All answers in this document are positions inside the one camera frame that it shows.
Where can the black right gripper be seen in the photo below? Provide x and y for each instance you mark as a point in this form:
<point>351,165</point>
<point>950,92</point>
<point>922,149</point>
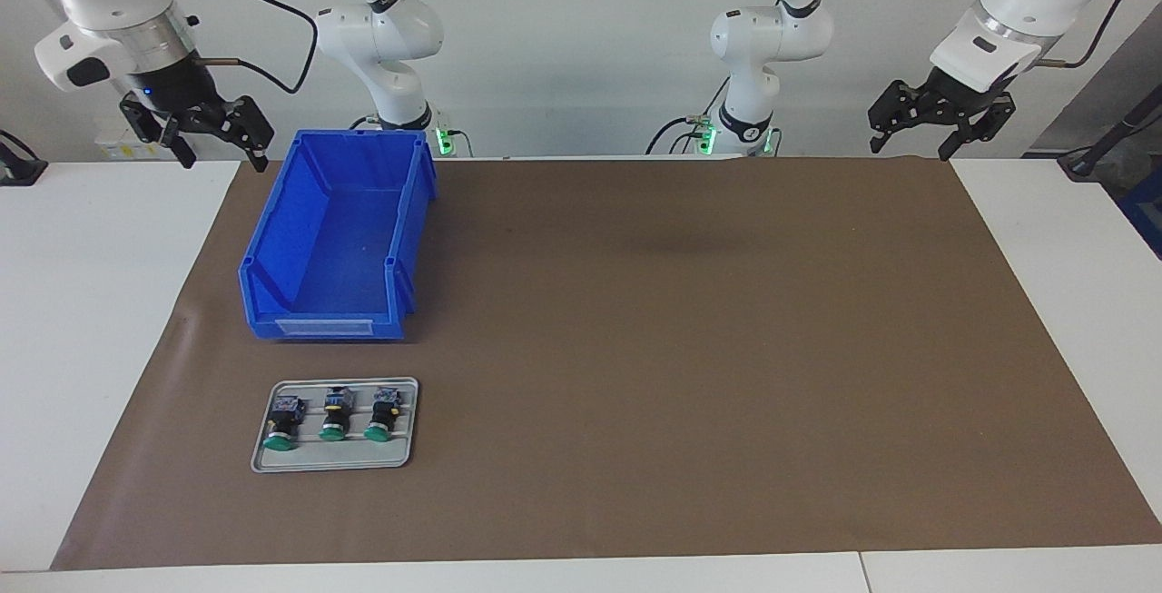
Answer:
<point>182,89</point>

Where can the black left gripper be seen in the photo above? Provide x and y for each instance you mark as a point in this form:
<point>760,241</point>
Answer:
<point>955,95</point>

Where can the green push button switch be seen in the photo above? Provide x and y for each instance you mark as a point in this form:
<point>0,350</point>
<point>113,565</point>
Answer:
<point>283,425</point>
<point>334,411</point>
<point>381,416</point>

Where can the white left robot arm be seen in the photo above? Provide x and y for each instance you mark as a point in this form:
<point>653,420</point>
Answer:
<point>1017,3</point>

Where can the black tripod leg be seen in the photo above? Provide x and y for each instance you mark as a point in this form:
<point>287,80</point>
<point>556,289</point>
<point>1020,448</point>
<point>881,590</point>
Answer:
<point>1085,162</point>

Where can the blue plastic storage bin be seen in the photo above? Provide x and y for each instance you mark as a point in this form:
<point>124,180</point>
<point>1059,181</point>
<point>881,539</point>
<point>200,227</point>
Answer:
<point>345,248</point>

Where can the black clamp stand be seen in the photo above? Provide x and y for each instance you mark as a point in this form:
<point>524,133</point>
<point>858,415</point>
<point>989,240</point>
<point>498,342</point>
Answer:
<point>18,171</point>

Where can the blue crate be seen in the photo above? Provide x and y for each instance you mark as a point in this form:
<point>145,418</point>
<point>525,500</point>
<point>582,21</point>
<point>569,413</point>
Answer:
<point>1148,212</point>

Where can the grey metal tray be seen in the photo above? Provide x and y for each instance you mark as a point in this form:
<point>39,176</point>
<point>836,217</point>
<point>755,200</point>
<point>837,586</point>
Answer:
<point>336,455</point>

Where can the brown table mat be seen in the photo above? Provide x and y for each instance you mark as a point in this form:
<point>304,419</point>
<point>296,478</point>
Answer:
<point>635,439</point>

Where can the white wall socket strip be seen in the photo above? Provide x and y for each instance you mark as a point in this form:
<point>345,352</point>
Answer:
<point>113,150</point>

